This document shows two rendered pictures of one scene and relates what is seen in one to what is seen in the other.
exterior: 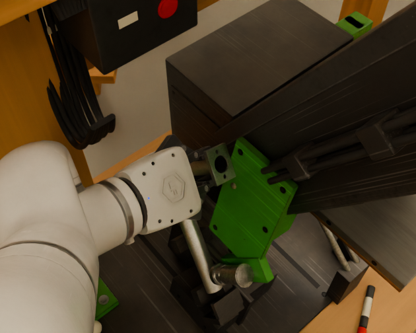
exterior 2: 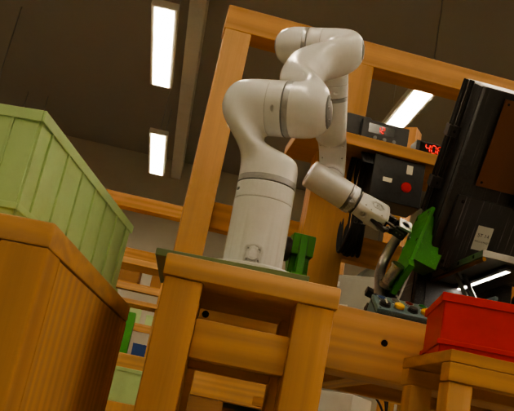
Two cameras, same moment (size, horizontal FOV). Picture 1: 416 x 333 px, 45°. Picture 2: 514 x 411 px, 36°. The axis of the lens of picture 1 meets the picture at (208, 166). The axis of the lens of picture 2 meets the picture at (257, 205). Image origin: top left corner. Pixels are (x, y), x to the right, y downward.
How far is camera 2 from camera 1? 2.22 m
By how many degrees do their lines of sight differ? 76
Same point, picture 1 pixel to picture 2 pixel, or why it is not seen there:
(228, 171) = (408, 228)
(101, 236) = (342, 180)
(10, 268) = not seen: hidden behind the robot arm
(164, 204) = (370, 204)
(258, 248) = (410, 253)
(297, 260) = not seen: hidden behind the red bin
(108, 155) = not seen: outside the picture
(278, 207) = (424, 221)
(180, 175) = (383, 207)
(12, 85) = (328, 208)
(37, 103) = (333, 226)
